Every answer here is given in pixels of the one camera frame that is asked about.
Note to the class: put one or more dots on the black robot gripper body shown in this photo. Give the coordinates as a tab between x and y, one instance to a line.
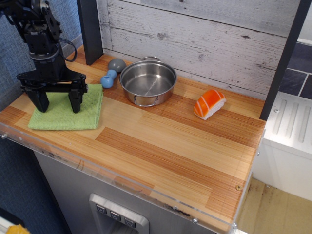
52	75

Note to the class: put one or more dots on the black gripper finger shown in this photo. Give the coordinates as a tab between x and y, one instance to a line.
75	97
39	99

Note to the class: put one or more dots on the green towel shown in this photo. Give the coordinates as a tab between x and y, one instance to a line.
60	116

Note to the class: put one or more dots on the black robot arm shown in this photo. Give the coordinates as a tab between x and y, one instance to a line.
39	29

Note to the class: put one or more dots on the clear acrylic counter guard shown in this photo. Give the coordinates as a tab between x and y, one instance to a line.
184	179

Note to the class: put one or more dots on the blue and grey toy dumbbell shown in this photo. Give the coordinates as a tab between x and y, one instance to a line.
115	66

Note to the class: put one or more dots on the stainless steel pot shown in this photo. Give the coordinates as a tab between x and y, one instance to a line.
148	82

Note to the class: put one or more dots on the grey cabinet with button panel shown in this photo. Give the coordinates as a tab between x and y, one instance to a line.
96	200

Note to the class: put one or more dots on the yellow black object corner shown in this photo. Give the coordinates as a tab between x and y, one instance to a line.
17	229

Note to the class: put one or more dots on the salmon sushi toy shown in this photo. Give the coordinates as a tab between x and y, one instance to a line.
209	103

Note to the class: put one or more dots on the white ribbed appliance top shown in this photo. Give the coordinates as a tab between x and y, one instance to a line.
284	158

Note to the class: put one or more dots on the dark grey left post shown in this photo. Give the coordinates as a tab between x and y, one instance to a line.
90	29

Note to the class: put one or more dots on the dark grey post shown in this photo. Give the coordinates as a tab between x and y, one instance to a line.
90	29
289	47

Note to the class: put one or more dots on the dark grey right post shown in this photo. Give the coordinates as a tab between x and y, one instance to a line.
289	47

